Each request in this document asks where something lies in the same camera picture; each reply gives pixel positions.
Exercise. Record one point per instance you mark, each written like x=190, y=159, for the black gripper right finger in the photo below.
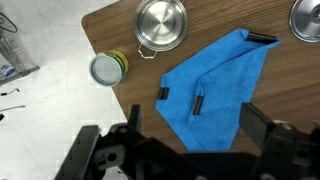
x=255, y=121

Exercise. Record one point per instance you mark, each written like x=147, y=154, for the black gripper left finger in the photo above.
x=134, y=116

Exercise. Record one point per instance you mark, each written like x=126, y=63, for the blue microfiber cloth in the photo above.
x=226, y=86

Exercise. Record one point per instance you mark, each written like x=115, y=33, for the tin can with green label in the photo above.
x=106, y=69

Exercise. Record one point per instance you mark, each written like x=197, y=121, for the small steel pot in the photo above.
x=160, y=24

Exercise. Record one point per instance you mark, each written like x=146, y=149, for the steel pot lid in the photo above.
x=306, y=20

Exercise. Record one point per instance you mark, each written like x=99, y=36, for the grey metal rack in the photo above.
x=13, y=71

